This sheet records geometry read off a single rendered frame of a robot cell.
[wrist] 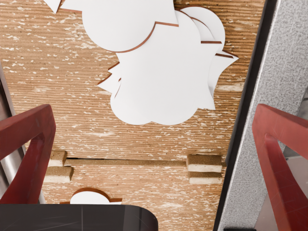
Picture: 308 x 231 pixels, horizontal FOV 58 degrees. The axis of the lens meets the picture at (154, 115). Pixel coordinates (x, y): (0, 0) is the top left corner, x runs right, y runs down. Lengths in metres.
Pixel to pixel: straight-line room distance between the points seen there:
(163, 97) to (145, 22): 0.10
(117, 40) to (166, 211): 0.40
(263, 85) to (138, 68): 0.22
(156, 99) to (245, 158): 0.26
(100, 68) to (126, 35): 0.12
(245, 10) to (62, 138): 0.34
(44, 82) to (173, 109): 0.20
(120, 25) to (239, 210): 0.49
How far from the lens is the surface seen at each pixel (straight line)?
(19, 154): 0.59
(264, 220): 2.41
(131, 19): 0.30
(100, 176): 0.54
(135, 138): 0.47
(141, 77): 0.34
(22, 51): 0.43
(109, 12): 0.31
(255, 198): 0.64
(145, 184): 0.55
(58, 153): 0.50
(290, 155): 1.59
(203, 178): 0.50
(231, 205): 0.65
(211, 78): 0.36
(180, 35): 0.32
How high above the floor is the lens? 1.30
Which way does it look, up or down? 56 degrees down
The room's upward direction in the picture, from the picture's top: 180 degrees counter-clockwise
